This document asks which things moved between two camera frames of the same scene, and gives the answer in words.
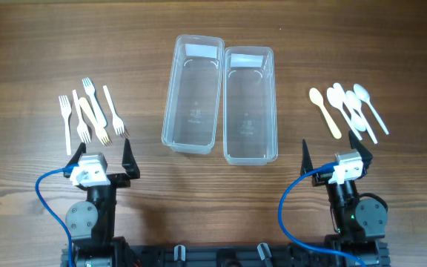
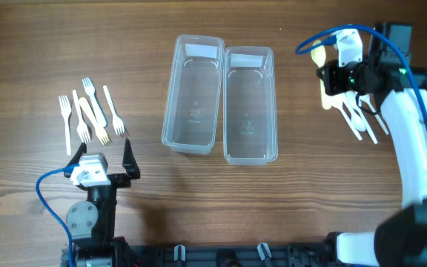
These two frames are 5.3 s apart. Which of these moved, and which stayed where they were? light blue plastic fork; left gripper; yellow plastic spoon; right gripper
Moved: right gripper; yellow plastic spoon
Stayed: light blue plastic fork; left gripper
